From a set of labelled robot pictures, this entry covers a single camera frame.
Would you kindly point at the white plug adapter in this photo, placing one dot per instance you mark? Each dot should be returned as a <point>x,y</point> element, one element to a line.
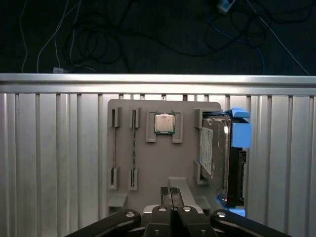
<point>224,5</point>

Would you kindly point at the green RAM stick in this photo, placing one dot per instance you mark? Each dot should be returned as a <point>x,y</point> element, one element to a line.
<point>134,148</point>

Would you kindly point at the silver CPU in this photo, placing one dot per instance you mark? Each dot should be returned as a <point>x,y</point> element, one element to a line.
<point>165,123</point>

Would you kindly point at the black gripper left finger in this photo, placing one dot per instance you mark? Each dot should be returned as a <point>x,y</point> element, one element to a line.
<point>158,222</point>

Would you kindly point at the grey parts rack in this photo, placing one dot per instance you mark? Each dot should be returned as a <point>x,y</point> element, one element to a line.
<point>168,158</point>

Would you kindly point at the hard disk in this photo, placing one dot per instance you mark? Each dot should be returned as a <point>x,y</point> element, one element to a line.
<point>217,153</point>

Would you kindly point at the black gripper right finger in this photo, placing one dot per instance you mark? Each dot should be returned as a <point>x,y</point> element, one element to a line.
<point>190,222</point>

